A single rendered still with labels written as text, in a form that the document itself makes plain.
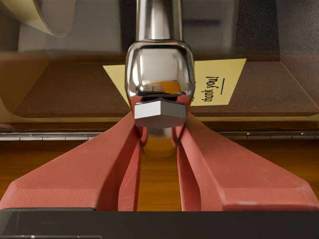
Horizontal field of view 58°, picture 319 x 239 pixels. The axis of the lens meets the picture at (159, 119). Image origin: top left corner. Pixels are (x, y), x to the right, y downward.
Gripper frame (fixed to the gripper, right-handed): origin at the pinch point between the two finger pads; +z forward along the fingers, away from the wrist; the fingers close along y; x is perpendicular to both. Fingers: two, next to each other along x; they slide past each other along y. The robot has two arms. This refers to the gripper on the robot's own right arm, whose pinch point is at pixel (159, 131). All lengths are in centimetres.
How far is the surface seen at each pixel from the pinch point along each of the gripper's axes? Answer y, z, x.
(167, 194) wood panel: -1.0, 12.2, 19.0
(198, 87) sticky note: -2.5, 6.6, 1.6
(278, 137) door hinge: -13.7, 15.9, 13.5
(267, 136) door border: -12.4, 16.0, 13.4
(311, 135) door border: -17.5, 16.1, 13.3
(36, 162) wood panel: 16.1, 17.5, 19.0
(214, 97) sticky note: -4.0, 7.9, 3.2
